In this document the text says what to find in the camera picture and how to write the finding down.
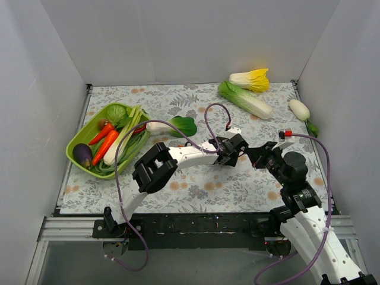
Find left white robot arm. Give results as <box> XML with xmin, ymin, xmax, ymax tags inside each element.
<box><xmin>103</xmin><ymin>133</ymin><xmax>248</xmax><ymax>238</ymax></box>

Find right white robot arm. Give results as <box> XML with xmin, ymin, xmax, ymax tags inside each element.
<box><xmin>246</xmin><ymin>142</ymin><xmax>376</xmax><ymax>284</ymax></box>

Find green bok choy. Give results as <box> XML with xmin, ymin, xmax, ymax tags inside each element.
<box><xmin>146</xmin><ymin>116</ymin><xmax>197</xmax><ymax>137</ymax></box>

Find green napa cabbage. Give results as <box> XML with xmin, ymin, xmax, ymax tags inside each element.
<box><xmin>218</xmin><ymin>81</ymin><xmax>273</xmax><ymax>119</ymax></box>

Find white radish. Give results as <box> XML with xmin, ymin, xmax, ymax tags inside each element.
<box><xmin>289</xmin><ymin>99</ymin><xmax>319</xmax><ymax>138</ymax></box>

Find yellow napa cabbage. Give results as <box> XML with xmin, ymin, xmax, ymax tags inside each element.
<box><xmin>229</xmin><ymin>68</ymin><xmax>270</xmax><ymax>93</ymax></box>

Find red chili pepper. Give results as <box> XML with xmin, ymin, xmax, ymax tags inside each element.
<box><xmin>133</xmin><ymin>124</ymin><xmax>146</xmax><ymax>135</ymax></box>

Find orange carrot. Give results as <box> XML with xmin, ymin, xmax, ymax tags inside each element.
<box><xmin>89</xmin><ymin>123</ymin><xmax>115</xmax><ymax>145</ymax></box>
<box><xmin>92</xmin><ymin>130</ymin><xmax>119</xmax><ymax>166</ymax></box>

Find green celery stalks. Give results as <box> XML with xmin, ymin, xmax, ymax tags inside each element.
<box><xmin>103</xmin><ymin>105</ymin><xmax>143</xmax><ymax>166</ymax></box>

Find brown kiwi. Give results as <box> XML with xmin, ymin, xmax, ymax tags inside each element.
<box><xmin>97</xmin><ymin>118</ymin><xmax>109</xmax><ymax>130</ymax></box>

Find green plastic basket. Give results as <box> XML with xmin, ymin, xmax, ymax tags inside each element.
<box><xmin>66</xmin><ymin>103</ymin><xmax>150</xmax><ymax>180</ymax></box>

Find purple eggplant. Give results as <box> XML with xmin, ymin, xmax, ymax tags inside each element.
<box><xmin>72</xmin><ymin>143</ymin><xmax>93</xmax><ymax>170</ymax></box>

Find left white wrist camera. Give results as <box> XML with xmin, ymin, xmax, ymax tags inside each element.
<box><xmin>224</xmin><ymin>127</ymin><xmax>242</xmax><ymax>139</ymax></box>

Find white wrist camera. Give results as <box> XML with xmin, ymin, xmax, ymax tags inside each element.
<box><xmin>224</xmin><ymin>127</ymin><xmax>242</xmax><ymax>139</ymax></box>
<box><xmin>272</xmin><ymin>128</ymin><xmax>295</xmax><ymax>151</ymax></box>

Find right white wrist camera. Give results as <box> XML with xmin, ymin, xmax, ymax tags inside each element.
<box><xmin>272</xmin><ymin>128</ymin><xmax>295</xmax><ymax>151</ymax></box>

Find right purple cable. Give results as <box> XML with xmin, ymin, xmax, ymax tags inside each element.
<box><xmin>254</xmin><ymin>132</ymin><xmax>333</xmax><ymax>285</ymax></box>

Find purple cable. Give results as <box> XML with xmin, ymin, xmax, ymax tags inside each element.
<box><xmin>254</xmin><ymin>132</ymin><xmax>333</xmax><ymax>285</ymax></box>
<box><xmin>103</xmin><ymin>103</ymin><xmax>232</xmax><ymax>272</ymax></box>

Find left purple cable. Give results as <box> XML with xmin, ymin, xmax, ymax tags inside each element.
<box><xmin>103</xmin><ymin>103</ymin><xmax>232</xmax><ymax>272</ymax></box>

